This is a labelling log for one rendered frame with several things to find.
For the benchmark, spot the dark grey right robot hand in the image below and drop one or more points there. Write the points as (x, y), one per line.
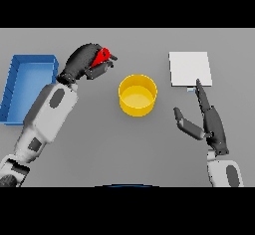
(212, 123)

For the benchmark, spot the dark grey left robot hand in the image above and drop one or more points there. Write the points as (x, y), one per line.
(80, 61)

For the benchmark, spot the red beaker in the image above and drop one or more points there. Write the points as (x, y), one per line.
(101, 57)

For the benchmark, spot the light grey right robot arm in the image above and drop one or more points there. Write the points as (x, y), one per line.
(223, 172)

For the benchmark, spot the pale square measuring scale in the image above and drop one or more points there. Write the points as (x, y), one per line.
(190, 69)

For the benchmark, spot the yellow bowl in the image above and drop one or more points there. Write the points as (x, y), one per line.
(137, 95)

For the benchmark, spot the blue tray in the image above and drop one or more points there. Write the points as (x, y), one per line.
(28, 88)

